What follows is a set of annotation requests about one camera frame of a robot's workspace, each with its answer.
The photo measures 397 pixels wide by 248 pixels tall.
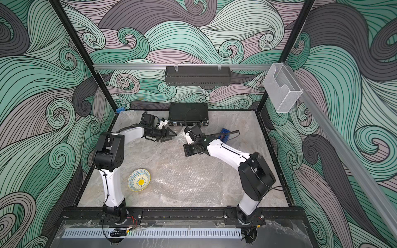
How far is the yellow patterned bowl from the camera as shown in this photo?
828 mm

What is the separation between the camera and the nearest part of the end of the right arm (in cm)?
63

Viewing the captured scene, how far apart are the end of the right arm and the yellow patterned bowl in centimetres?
27
